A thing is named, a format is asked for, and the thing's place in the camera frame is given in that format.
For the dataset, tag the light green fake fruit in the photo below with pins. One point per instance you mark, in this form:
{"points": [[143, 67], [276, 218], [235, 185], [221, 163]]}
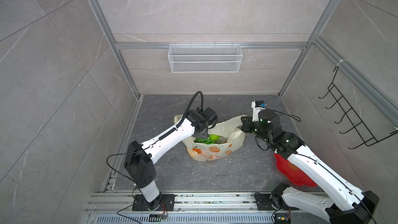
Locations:
{"points": [[214, 137]]}

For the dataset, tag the green fake grapes bunch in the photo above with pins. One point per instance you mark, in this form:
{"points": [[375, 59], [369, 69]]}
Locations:
{"points": [[207, 141]]}

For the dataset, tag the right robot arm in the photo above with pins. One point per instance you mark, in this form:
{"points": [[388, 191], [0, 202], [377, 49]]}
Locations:
{"points": [[344, 203]]}

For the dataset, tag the black wire hook rack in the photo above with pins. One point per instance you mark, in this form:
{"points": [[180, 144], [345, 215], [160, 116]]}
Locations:
{"points": [[355, 121]]}

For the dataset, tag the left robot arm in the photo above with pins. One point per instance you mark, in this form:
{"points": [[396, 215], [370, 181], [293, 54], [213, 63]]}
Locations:
{"points": [[141, 158]]}

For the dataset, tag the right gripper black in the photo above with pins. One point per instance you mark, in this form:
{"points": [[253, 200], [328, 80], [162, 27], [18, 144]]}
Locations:
{"points": [[246, 123]]}

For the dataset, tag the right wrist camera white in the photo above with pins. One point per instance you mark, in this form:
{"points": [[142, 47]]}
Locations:
{"points": [[257, 107]]}

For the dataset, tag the red flower-shaped plastic plate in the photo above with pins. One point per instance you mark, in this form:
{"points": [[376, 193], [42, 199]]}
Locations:
{"points": [[293, 173]]}

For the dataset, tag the cream plastic bag fruit print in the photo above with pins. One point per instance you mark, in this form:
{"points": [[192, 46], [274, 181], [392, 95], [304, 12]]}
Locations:
{"points": [[232, 139]]}

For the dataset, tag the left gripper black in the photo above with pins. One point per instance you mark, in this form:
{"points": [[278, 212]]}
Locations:
{"points": [[205, 135]]}

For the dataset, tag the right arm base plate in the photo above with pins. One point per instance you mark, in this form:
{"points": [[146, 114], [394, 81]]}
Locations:
{"points": [[268, 202]]}

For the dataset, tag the aluminium rail frame front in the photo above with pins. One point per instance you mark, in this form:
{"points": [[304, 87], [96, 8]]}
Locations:
{"points": [[190, 208]]}

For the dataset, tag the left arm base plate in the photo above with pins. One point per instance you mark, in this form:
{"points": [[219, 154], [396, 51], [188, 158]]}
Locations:
{"points": [[161, 203]]}

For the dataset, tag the white wire mesh basket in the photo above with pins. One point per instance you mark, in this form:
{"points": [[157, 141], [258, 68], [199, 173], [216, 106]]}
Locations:
{"points": [[205, 58]]}

